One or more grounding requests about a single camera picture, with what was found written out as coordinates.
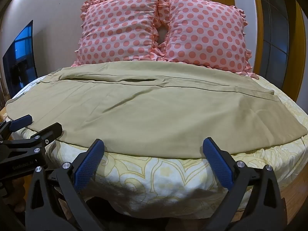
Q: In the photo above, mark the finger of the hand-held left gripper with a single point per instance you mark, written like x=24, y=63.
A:
x=49, y=132
x=22, y=121

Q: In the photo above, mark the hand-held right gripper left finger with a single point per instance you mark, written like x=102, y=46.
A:
x=88, y=160

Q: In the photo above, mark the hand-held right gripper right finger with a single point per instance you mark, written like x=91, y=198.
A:
x=217, y=160

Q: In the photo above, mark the khaki pants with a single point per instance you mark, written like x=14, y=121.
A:
x=154, y=105

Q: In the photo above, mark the dark window at left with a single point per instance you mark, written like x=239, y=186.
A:
x=21, y=60

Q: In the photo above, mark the bed with yellow floral sheet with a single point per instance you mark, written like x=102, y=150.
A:
x=154, y=182

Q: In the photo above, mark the pink polka dot pillow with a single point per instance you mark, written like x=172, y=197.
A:
x=120, y=28
x=204, y=33

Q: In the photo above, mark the wooden framed window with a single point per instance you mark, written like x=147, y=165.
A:
x=276, y=41

